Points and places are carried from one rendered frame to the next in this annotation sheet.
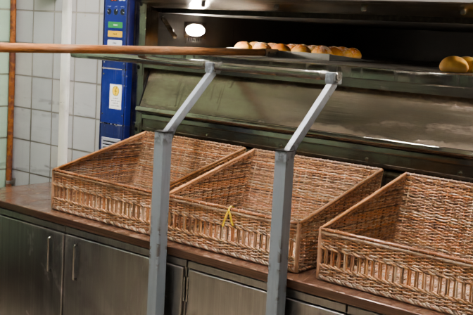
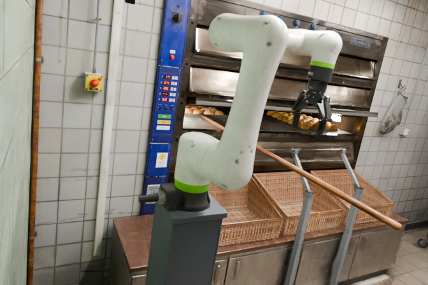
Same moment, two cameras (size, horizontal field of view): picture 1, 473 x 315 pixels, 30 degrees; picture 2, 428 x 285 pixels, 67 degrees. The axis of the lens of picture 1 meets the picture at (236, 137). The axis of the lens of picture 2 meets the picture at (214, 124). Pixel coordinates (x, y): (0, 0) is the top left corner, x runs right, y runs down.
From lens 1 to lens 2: 3.57 m
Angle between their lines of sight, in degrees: 68
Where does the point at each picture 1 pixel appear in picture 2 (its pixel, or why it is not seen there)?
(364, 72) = (299, 135)
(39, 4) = (72, 97)
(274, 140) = (257, 167)
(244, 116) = not seen: hidden behind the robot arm
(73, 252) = (239, 266)
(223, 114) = not seen: hidden behind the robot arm
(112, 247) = (262, 252)
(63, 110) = (105, 174)
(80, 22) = (123, 112)
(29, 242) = not seen: hidden behind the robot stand
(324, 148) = (279, 166)
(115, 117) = (160, 172)
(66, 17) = (111, 110)
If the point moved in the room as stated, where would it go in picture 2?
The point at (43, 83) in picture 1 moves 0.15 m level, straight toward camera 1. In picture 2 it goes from (77, 157) to (100, 161)
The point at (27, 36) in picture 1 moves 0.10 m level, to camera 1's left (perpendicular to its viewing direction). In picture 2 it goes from (53, 123) to (37, 125)
